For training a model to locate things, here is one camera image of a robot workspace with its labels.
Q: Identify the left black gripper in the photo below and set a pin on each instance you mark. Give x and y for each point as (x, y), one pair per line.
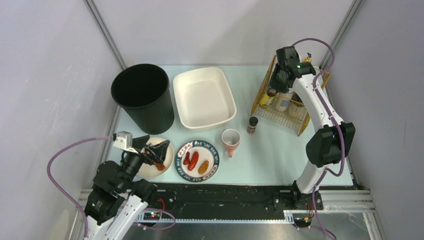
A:
(145, 153)

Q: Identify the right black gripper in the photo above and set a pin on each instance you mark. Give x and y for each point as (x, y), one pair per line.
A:
(274, 86)

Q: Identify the small bottle tan cap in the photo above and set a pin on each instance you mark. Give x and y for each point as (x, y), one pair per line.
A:
(267, 98)

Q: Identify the jar with black lid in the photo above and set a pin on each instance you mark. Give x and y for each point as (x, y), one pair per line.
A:
(296, 108)

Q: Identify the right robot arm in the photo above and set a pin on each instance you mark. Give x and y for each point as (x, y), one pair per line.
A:
(330, 145)

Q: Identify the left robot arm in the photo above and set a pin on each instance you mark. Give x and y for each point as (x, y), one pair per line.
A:
(116, 199)

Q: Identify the brown meat piece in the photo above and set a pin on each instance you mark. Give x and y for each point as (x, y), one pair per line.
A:
(160, 167)

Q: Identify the cream plate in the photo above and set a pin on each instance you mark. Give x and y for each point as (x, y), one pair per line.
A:
(151, 171)

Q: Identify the large red sausage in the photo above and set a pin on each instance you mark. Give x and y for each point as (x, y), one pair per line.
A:
(193, 161)

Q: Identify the green rimmed patterned plate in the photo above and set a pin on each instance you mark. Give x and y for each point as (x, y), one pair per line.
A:
(207, 152)

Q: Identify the dark brown small bottle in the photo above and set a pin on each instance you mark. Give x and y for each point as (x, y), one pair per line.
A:
(252, 124)

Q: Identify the black ribbed trash bin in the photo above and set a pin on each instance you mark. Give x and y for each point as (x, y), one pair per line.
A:
(143, 92)

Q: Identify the orange sausage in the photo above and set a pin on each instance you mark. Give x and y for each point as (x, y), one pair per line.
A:
(203, 167)

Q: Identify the left electronics board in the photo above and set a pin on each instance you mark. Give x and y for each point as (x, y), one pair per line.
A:
(151, 216)

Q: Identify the electronics board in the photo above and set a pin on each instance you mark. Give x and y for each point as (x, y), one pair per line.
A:
(302, 222)
(151, 216)

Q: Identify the white rectangular tub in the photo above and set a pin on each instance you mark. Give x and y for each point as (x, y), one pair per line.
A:
(203, 98)

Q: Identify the orange ceramic mug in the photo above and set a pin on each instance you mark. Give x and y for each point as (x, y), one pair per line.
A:
(231, 139)

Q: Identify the right electronics board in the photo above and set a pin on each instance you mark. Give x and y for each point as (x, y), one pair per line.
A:
(302, 222)

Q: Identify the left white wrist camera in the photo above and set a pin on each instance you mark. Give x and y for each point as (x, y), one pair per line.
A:
(123, 141)

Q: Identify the yellow wire basket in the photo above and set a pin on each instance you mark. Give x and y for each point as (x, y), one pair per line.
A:
(271, 113)

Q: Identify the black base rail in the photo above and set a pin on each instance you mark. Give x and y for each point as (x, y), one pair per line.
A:
(222, 202)

